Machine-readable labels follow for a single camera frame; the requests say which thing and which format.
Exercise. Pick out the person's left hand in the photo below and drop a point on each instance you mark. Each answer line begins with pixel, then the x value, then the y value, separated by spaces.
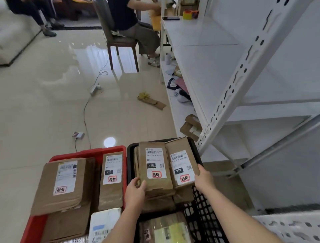
pixel 135 197

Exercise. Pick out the person's right hand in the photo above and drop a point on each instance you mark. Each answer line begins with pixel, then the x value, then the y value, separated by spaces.
pixel 205 181

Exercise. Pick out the narrow brown labelled box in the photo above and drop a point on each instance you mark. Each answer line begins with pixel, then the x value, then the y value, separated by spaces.
pixel 110 197

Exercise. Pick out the black plastic basket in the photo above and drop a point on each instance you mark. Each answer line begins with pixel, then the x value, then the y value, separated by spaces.
pixel 130 165

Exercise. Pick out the white foam parcel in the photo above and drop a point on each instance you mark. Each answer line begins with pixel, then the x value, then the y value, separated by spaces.
pixel 105 217

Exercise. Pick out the brown parcel with yellow label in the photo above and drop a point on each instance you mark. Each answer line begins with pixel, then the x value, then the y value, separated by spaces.
pixel 170 232

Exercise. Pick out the parcels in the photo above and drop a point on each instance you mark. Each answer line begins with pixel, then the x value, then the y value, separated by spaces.
pixel 190 130

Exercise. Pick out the red plastic crate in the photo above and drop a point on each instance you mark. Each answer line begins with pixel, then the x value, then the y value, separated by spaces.
pixel 82 152

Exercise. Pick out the pile of plastic mailer bags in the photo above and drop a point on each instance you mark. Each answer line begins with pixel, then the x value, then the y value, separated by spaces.
pixel 182 99

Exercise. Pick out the square box yellow-topped label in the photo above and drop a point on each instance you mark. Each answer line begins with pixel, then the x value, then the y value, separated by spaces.
pixel 45 195

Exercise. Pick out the cardboard box white label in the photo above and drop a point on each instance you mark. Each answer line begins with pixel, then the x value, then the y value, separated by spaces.
pixel 177 73

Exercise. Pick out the person's left forearm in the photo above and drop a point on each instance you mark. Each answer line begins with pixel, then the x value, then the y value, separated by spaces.
pixel 122 227

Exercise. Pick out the person's right forearm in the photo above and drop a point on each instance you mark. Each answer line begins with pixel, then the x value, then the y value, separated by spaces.
pixel 237 217

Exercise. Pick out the flattened cardboard strip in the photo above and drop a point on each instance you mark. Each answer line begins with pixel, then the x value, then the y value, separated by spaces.
pixel 155 103

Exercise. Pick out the small red striped power strip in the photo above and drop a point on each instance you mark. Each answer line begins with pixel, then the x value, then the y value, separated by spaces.
pixel 78 135

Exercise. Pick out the yellow crumpled tape wad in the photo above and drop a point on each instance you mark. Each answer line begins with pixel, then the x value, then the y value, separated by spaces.
pixel 143 96

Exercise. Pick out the white power strip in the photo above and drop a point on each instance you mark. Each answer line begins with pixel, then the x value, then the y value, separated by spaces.
pixel 94 89

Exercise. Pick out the white bottle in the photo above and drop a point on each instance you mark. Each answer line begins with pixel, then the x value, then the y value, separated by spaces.
pixel 168 58

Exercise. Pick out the yellow table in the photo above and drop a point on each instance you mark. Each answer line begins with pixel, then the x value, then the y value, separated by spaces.
pixel 155 22

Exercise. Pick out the black handheld device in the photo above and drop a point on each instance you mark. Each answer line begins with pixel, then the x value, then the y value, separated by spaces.
pixel 171 18

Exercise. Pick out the red tape roll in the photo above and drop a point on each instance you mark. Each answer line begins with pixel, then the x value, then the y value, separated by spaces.
pixel 195 14

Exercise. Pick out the brown wooden chair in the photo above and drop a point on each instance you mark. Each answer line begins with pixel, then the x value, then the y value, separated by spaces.
pixel 102 15

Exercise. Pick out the dark red sofa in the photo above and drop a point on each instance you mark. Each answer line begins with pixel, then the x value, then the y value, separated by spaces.
pixel 72 10

